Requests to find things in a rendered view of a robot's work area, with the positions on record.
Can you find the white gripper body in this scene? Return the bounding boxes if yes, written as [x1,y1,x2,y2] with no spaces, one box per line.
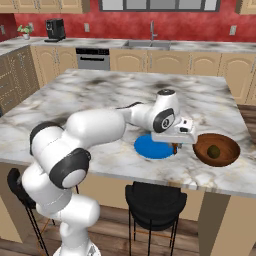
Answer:
[150,130,198,145]

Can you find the dark green avocado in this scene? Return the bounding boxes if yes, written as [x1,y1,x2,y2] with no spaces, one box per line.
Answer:
[206,144,222,160]

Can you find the brown wooden bowl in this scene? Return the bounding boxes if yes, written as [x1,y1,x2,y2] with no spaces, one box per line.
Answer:
[192,132,242,168]

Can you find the blue round plate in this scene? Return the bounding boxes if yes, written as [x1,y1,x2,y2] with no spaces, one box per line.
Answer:
[133,133,180,161]

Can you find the black bar stool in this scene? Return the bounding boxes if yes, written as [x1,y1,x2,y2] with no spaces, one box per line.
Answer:
[124,180,189,256]
[6,167,58,256]

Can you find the beige base cupboards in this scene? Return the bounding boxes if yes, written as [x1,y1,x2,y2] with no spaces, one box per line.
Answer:
[30,45,79,89]
[109,48,256,106]

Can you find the steel sink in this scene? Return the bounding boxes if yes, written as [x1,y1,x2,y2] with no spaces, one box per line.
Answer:
[122,39,172,51]

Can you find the steel tap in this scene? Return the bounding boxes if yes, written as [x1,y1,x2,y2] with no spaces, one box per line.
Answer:
[148,20,159,43]

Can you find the steel dishwasher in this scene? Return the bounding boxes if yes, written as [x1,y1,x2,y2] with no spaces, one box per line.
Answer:
[75,47,111,71]

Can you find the dark framed window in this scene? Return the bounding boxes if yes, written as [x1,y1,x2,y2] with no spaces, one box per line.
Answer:
[97,0,222,13]

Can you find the black coffee machine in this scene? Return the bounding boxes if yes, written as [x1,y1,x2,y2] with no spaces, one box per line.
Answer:
[43,17,67,44]

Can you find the dark brown base cupboards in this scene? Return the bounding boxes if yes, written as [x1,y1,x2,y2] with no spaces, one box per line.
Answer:
[0,44,41,116]

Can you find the green plant in white pot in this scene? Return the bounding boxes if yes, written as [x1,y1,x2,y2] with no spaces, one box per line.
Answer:
[16,23,34,41]

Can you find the beige wall cupboards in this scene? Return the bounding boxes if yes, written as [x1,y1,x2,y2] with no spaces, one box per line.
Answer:
[0,0,91,15]
[234,0,256,16]

